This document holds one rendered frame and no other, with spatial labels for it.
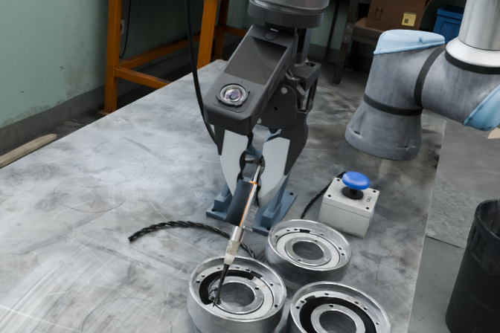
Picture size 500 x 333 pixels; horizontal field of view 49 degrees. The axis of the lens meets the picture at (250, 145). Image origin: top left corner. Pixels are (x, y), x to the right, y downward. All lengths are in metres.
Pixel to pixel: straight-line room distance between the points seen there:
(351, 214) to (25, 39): 2.03
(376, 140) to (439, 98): 0.14
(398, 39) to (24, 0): 1.85
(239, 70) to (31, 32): 2.18
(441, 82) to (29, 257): 0.70
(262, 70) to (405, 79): 0.57
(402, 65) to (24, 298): 0.72
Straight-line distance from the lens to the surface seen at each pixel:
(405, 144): 1.09
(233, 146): 0.56
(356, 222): 0.79
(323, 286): 0.63
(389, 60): 1.03
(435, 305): 2.11
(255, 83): 0.47
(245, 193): 0.56
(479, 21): 0.94
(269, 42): 0.50
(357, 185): 0.78
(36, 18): 2.63
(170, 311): 0.62
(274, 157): 0.55
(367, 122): 1.06
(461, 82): 0.97
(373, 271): 0.74
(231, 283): 0.62
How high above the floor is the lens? 1.22
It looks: 25 degrees down
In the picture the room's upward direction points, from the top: 10 degrees clockwise
